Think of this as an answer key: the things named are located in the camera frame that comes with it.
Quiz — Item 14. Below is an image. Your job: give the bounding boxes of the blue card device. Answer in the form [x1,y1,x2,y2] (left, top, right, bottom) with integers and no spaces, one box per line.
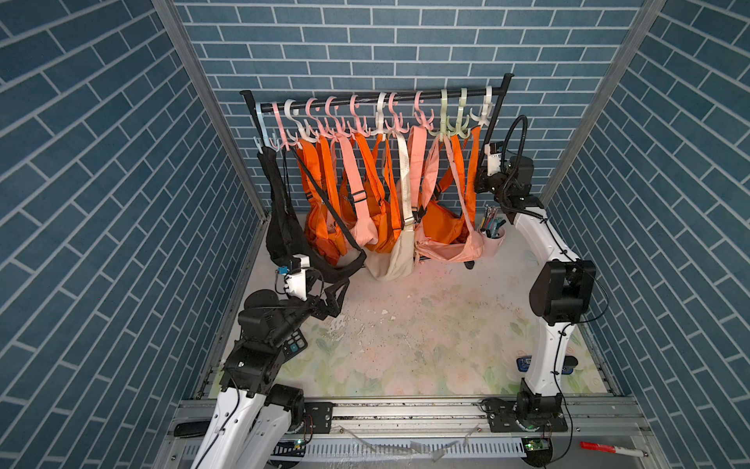
[517,355,579,375]

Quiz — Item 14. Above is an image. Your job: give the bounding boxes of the pink hook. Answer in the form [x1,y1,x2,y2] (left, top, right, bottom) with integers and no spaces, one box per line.
[413,91,435,131]

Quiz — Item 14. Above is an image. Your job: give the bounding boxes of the orange bag left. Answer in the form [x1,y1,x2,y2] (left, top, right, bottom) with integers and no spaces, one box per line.
[295,138,355,267]

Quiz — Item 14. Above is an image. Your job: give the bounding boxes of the pink metal pen bucket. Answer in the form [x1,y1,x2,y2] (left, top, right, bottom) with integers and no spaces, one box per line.
[480,205,507,258]

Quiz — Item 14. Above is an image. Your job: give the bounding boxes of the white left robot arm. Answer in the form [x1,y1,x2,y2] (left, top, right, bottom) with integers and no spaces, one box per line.
[193,279,350,468]

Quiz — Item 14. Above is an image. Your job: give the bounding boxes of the beige bag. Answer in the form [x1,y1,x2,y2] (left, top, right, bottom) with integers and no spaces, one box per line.
[365,131,415,281]

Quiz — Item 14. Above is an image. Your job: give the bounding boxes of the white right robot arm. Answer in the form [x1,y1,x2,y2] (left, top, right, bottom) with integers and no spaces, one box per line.
[476,154,596,432]

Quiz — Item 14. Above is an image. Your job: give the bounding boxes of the green hook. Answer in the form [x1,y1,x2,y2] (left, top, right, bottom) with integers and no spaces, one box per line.
[448,88,471,139]
[431,89,453,143]

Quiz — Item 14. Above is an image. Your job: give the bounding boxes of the black bag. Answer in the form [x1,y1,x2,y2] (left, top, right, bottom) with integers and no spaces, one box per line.
[258,147,366,283]

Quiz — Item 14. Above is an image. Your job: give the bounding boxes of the black clothes rack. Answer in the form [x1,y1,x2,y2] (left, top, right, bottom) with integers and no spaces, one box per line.
[239,73,515,139]

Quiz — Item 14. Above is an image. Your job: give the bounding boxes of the bright orange crescent bag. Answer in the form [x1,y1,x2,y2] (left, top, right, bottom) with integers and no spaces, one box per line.
[420,126,480,243]

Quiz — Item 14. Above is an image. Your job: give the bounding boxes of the white hook right end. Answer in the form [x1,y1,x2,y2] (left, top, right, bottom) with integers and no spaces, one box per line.
[470,86,493,127]

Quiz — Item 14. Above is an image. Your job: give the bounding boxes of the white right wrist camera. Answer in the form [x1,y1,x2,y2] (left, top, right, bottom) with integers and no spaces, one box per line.
[484,142,504,176]

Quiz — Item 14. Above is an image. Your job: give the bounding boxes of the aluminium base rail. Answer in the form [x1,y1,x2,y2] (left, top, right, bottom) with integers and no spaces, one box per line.
[155,396,667,468]

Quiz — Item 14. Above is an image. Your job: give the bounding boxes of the black remote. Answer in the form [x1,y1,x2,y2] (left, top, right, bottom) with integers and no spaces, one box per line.
[173,420,211,439]

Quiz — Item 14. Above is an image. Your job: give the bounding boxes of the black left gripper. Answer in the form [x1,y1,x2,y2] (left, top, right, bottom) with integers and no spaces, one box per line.
[266,268,349,348]

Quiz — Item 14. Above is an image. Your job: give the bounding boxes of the black calculator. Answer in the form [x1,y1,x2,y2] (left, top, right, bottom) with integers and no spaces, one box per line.
[282,328,309,362]

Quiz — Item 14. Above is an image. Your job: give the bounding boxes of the light blue hook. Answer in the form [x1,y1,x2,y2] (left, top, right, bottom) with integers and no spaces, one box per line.
[255,102,277,150]

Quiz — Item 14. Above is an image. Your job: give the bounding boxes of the red white marker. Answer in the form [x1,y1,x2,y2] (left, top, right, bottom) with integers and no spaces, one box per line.
[579,442,648,458]

